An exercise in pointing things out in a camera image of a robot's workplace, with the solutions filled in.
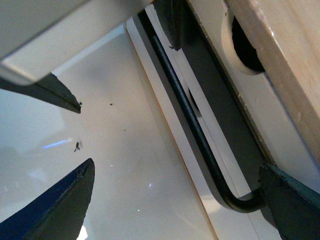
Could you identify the white drawer black handle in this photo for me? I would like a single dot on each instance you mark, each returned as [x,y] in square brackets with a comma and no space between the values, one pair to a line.
[222,110]

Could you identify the teal right gripper right finger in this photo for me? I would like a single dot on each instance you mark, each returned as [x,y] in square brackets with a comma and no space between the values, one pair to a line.
[295,208]

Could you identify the small black debris speck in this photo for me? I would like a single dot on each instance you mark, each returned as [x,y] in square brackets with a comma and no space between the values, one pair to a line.
[77,146]

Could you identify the wooden drawer cabinet frame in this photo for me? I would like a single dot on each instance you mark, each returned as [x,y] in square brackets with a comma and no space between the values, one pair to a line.
[286,36]

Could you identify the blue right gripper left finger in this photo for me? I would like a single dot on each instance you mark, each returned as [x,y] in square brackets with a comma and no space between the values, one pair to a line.
[58,213]

